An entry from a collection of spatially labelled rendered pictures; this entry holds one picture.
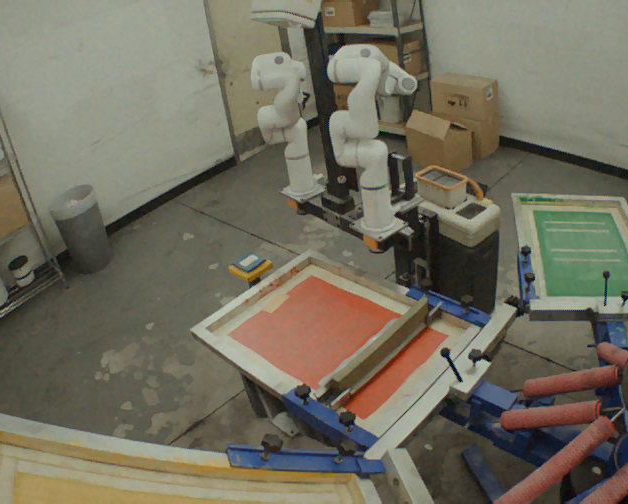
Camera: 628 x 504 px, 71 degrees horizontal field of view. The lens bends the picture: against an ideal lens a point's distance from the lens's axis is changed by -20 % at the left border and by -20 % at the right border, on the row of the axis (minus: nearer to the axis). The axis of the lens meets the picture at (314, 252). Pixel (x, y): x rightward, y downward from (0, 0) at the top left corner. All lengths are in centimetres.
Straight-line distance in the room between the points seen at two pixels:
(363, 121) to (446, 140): 307
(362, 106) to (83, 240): 316
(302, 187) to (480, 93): 309
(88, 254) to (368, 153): 314
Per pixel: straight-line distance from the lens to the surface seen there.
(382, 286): 181
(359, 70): 163
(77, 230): 433
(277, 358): 166
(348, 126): 166
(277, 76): 184
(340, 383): 141
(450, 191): 234
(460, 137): 480
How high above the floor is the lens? 208
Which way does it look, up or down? 32 degrees down
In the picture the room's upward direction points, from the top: 10 degrees counter-clockwise
